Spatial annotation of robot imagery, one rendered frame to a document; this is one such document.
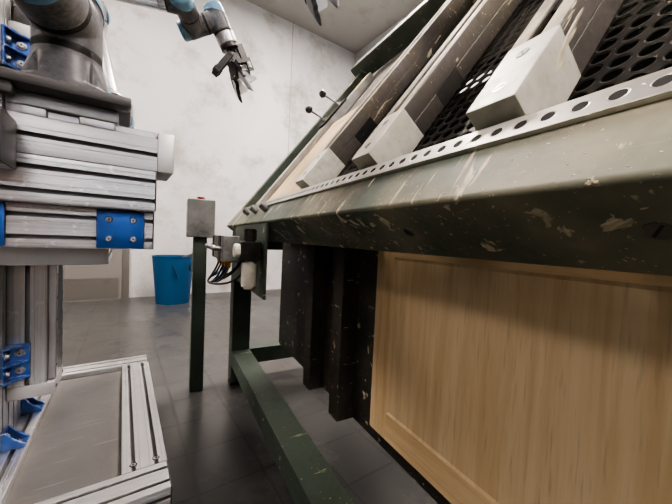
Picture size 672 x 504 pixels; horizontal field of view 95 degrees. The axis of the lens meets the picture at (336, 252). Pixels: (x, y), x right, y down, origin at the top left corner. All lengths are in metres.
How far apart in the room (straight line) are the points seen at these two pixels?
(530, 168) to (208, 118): 4.37
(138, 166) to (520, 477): 0.94
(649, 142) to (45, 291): 1.13
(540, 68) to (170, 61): 4.45
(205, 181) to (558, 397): 4.16
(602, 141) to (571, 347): 0.33
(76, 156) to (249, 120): 3.98
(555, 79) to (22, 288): 1.15
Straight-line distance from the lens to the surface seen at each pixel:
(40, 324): 1.11
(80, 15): 0.89
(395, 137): 0.63
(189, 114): 4.52
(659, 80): 0.34
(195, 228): 1.58
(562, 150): 0.32
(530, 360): 0.61
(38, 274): 1.09
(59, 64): 0.88
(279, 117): 4.92
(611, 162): 0.29
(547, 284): 0.57
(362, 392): 1.04
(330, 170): 0.90
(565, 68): 0.50
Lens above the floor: 0.77
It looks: 2 degrees down
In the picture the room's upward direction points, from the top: 3 degrees clockwise
